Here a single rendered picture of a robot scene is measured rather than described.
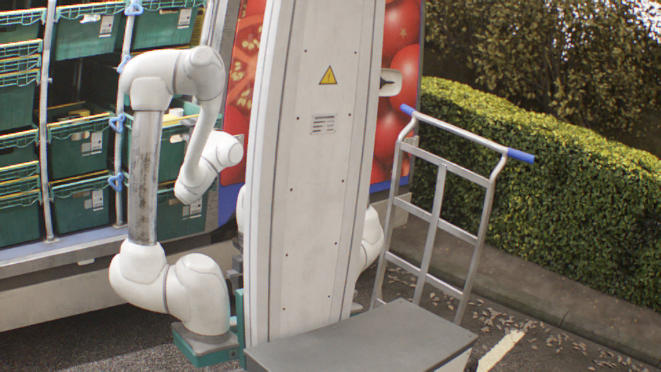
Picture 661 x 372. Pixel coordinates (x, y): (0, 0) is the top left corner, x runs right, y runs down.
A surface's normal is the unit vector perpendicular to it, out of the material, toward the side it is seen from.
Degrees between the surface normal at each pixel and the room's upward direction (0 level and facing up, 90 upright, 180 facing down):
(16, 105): 91
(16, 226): 98
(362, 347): 0
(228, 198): 90
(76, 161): 91
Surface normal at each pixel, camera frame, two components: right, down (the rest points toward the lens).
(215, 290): 0.70, 0.02
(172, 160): 0.67, 0.44
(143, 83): -0.03, 0.20
